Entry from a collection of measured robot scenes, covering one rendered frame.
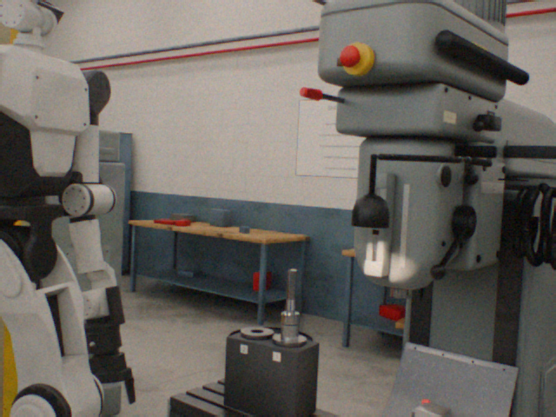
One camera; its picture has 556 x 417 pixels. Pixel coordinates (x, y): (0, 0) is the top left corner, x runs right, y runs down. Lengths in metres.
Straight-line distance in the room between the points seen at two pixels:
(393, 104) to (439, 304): 0.70
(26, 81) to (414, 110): 0.76
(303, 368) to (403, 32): 0.86
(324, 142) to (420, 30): 5.46
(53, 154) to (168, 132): 6.97
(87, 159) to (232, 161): 5.92
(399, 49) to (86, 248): 0.89
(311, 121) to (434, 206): 5.49
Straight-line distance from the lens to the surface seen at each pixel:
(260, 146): 7.13
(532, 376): 1.73
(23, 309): 1.35
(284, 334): 1.58
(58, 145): 1.37
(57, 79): 1.35
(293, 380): 1.55
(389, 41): 1.15
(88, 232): 1.55
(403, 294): 1.35
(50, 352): 1.36
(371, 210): 1.12
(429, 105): 1.20
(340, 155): 6.45
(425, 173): 1.25
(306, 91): 1.18
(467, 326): 1.73
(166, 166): 8.31
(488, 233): 1.48
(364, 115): 1.27
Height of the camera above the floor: 1.54
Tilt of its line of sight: 3 degrees down
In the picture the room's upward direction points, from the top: 3 degrees clockwise
